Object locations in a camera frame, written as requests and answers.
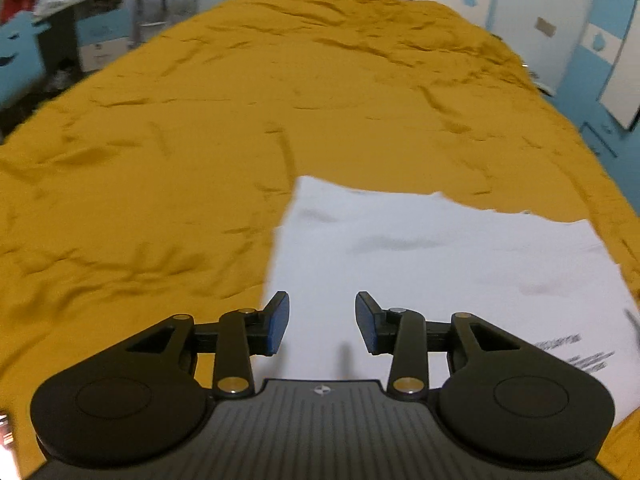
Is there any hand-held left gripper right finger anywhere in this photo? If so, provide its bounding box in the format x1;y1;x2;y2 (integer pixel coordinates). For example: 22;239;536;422
353;290;547;403

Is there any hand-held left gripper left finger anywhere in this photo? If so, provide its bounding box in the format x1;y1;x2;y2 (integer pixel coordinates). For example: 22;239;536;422
99;290;292;402

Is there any white sweatshirt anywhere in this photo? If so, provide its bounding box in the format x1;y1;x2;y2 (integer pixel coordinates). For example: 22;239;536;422
262;175;640;428

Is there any yellow bedspread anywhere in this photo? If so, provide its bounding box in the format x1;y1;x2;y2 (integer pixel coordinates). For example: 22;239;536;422
0;0;640;480

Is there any black smartphone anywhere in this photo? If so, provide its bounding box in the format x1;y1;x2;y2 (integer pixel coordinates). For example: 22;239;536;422
0;410;20;478

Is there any white storage box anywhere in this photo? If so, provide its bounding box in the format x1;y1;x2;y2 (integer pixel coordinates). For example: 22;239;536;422
77;39;129;74

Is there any blue and white wardrobe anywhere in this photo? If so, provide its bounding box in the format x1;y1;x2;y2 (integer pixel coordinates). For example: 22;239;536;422
549;0;640;162

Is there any blue and white desk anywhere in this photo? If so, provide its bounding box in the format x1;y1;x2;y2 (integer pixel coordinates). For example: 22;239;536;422
0;0;138;112

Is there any red bag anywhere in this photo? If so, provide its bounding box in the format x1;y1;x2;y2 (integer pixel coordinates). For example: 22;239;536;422
0;0;37;22

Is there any wall mirror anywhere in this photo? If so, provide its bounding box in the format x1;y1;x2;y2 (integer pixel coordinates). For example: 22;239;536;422
598;0;640;132

